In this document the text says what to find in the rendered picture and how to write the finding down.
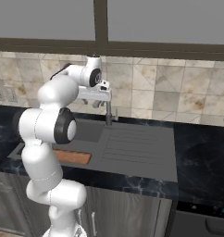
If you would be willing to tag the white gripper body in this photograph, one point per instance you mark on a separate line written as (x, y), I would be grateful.
(95, 94)

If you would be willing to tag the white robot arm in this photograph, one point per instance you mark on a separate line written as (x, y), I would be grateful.
(43, 129)

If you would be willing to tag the dark grey faucet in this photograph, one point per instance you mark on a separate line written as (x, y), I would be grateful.
(108, 114)

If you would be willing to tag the brown wooden cutting board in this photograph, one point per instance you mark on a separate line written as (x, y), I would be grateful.
(74, 156)

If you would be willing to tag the dark grey sink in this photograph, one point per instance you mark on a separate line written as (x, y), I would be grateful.
(135, 148)

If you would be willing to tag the dark brown framed window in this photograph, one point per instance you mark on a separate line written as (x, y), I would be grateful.
(101, 34)

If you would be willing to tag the grey wood cupboard door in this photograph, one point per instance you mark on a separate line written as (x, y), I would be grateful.
(12, 203)
(126, 213)

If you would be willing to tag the black dishwasher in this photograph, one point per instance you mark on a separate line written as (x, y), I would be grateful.
(201, 220)

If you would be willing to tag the grey wall outlet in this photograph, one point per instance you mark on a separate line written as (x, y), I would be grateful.
(4, 92)

